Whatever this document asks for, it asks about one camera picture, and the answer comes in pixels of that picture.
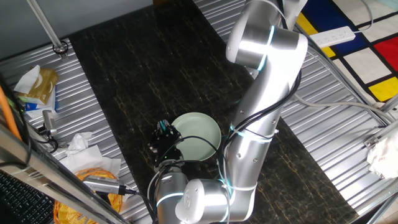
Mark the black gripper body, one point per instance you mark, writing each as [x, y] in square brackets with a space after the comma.
[164, 144]

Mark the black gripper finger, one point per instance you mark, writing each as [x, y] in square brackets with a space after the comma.
[172, 129]
[155, 132]

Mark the teal plastic clothespin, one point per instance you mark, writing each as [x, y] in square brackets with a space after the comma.
[161, 125]

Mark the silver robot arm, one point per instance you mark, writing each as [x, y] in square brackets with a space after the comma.
[261, 102]

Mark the pale green round plate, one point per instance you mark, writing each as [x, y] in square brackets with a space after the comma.
[199, 127]

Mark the black marble pattern mat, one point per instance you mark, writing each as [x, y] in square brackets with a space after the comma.
[124, 77]

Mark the crumpled white tissue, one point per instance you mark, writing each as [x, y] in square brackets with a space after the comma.
[77, 141]

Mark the yellow wicker basket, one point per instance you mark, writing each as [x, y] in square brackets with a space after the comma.
[66, 214]

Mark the gold tissue box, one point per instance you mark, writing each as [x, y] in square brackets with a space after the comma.
[43, 84]

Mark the blue white tissue pack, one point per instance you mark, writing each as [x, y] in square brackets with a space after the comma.
[34, 107]

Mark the orange tube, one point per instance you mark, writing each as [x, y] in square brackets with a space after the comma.
[7, 115]

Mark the black keyboard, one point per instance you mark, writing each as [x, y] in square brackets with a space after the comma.
[21, 202]

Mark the thin aluminium pole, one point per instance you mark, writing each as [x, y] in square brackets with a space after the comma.
[46, 26]

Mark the white power strip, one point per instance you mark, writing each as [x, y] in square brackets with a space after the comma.
[332, 36]

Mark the aluminium corner profile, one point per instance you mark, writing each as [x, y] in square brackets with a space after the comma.
[377, 137]

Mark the colourful squares floor mat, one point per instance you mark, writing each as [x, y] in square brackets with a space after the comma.
[367, 62]

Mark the bunched white cloth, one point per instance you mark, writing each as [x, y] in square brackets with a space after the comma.
[384, 158]

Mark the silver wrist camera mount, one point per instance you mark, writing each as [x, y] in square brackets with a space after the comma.
[169, 164]

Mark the silver camera with plug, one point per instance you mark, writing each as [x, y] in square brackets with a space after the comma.
[99, 183]

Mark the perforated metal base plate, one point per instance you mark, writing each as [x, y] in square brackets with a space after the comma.
[253, 73]

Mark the silver camera on mount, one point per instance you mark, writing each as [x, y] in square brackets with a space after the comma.
[48, 121]

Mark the aluminium frame beam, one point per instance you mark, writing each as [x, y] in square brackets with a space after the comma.
[31, 168]

